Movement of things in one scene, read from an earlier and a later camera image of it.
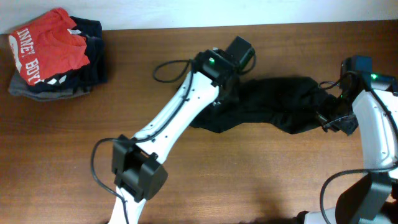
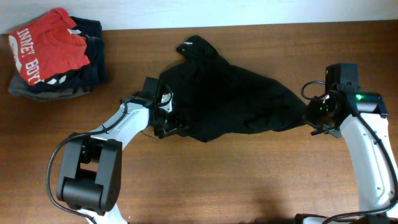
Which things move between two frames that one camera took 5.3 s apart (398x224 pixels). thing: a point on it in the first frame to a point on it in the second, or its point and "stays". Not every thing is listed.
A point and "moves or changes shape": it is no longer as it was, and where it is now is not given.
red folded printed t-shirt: [45, 46] stays
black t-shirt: [291, 103] moves or changes shape
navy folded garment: [81, 80] stays
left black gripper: [234, 91] to [162, 132]
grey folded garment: [18, 86] stays
